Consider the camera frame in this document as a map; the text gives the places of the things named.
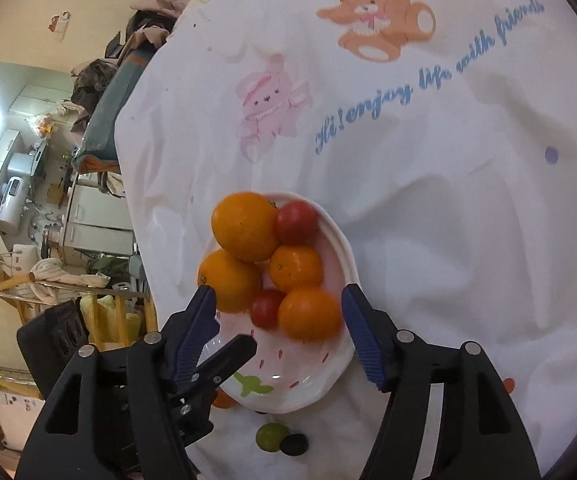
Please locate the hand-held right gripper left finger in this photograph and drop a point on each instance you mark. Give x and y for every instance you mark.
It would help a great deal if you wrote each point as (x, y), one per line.
(196, 335)

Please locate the white kitchen cabinet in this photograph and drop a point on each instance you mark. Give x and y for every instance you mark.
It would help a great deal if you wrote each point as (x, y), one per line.
(96, 220)

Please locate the pink speckled ceramic bowl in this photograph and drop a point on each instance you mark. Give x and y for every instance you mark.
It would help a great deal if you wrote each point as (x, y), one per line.
(288, 375)

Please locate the cardboard box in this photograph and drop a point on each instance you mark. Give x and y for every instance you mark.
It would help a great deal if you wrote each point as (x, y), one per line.
(8, 410)

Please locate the small wall decoration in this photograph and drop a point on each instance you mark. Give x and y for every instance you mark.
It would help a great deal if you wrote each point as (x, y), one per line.
(58, 22)

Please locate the large orange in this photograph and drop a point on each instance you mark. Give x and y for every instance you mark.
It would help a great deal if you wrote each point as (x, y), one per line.
(228, 280)
(245, 225)

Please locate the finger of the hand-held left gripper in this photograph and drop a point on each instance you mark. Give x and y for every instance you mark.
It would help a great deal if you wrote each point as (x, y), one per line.
(231, 357)

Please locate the pile of clothes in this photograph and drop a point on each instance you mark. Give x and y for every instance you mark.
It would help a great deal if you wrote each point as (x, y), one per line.
(133, 25)

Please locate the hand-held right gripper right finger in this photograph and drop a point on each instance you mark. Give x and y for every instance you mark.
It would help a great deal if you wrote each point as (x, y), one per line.
(363, 340)

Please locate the green tomato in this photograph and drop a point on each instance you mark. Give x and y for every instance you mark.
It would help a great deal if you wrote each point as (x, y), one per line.
(270, 435)

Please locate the grey and orange cushion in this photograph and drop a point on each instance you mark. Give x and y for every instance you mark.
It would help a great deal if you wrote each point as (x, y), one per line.
(106, 120)

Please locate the white water heater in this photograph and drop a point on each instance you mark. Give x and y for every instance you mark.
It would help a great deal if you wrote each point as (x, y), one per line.
(11, 205)

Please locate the small red cherry tomato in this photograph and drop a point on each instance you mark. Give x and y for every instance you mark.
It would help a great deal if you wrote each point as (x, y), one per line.
(267, 307)

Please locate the white printed blanket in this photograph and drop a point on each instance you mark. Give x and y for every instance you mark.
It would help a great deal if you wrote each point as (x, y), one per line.
(418, 210)

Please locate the small mandarin orange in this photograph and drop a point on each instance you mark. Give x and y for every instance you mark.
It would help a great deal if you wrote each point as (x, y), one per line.
(311, 312)
(223, 400)
(296, 266)

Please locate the yellow wooden chair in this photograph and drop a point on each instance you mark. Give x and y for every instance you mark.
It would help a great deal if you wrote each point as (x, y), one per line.
(113, 317)

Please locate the beige towel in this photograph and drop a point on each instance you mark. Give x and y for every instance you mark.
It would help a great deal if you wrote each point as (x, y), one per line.
(53, 272)

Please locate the small dark round fruit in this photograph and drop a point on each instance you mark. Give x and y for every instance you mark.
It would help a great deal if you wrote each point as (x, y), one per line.
(294, 444)

